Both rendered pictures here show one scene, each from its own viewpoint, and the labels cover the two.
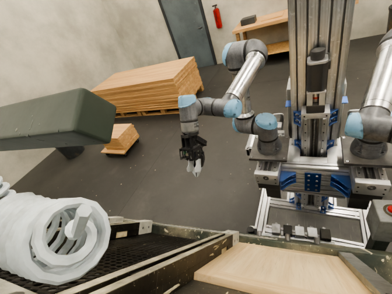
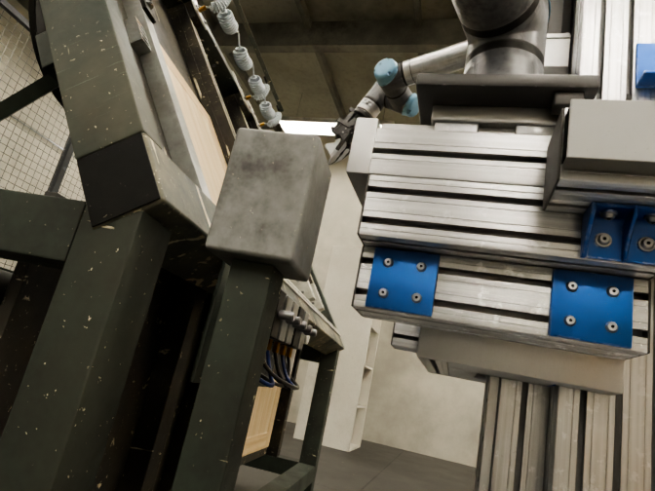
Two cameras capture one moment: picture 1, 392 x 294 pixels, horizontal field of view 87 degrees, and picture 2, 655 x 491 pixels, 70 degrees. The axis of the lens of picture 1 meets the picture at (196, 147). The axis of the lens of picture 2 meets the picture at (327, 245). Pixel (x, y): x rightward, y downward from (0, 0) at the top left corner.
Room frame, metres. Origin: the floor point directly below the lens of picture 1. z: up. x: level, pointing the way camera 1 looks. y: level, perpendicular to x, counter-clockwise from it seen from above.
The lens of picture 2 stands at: (0.26, -1.35, 0.62)
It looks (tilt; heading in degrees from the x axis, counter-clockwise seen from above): 16 degrees up; 71
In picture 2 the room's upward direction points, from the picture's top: 12 degrees clockwise
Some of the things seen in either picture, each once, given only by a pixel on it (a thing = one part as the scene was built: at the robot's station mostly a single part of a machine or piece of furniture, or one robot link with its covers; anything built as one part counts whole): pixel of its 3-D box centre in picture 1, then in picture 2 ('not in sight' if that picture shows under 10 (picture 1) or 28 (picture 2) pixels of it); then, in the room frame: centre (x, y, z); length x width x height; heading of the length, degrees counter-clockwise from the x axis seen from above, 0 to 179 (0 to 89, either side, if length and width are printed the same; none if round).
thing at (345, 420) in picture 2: not in sight; (346, 344); (2.38, 3.49, 1.03); 0.60 x 0.58 x 2.05; 53
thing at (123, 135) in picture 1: (118, 140); not in sight; (3.49, 1.30, 0.20); 0.61 x 0.51 x 0.40; 53
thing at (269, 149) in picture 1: (268, 141); not in sight; (0.95, -0.44, 1.09); 0.15 x 0.15 x 0.10
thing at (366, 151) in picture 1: (369, 142); (500, 93); (0.66, -0.83, 1.09); 0.15 x 0.15 x 0.10
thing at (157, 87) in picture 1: (146, 90); not in sight; (4.95, 0.58, 0.39); 2.46 x 1.04 x 0.78; 53
